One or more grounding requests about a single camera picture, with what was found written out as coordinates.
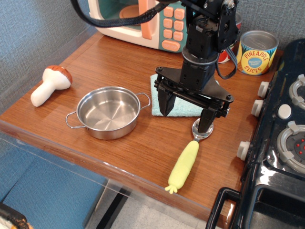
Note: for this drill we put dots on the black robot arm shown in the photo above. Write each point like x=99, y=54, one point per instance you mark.
x=211, y=30

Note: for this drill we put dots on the spoon with yellow handle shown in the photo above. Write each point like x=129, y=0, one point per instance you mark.
x=187, y=158

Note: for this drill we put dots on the light blue cloth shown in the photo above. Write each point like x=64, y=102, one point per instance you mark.
x=181, y=107

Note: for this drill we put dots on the stainless steel pot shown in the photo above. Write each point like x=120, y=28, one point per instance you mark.
x=108, y=113

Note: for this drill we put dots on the black toy stove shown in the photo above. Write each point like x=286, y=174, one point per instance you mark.
x=272, y=195

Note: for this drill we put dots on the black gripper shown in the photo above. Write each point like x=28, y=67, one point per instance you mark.
x=195, y=83

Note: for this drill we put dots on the pineapple slices can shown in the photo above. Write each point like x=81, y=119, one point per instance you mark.
x=256, y=52

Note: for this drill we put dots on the plush mushroom toy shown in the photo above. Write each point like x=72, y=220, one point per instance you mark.
x=54, y=78

